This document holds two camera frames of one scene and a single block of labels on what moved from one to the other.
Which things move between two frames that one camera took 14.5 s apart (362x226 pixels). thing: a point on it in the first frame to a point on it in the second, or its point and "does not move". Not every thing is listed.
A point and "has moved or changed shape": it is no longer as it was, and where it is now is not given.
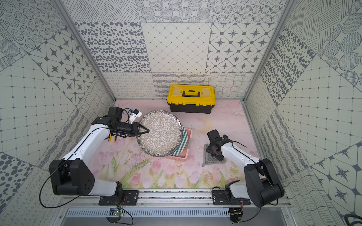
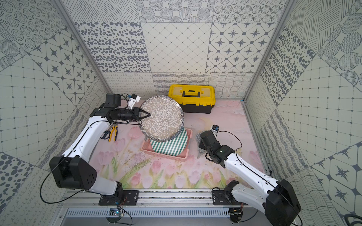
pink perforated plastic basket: x=184 y=156 does not move
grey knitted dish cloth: x=209 y=158 has moved or changed shape
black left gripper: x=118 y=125 to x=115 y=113
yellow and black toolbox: x=191 y=99 does not move
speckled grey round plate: x=165 y=135 to x=166 y=118
